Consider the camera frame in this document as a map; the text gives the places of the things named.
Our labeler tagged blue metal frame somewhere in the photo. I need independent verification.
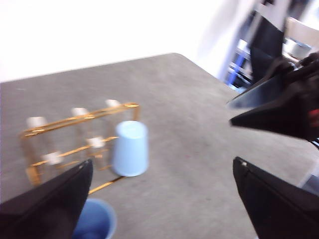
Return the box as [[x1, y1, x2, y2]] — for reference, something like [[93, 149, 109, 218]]
[[225, 39, 252, 88]]

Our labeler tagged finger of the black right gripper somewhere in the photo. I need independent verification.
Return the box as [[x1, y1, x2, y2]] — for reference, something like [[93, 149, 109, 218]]
[[226, 74, 290, 113], [229, 93, 310, 140]]

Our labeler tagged black panel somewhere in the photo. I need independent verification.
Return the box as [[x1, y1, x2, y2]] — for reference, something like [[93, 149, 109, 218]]
[[250, 9, 285, 84]]

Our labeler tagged gold wire cup rack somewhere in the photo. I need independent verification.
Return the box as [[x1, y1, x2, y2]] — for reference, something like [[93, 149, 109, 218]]
[[18, 99, 140, 196]]

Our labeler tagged blue ribbed plastic cup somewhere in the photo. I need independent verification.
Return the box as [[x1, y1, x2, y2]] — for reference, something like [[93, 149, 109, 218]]
[[111, 120, 150, 177], [72, 198, 118, 239]]

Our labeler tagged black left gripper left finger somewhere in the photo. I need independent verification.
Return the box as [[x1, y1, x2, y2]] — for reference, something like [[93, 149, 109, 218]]
[[0, 159, 94, 239]]

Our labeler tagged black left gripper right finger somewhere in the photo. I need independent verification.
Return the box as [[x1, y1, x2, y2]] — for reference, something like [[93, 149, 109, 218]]
[[232, 156, 319, 239]]

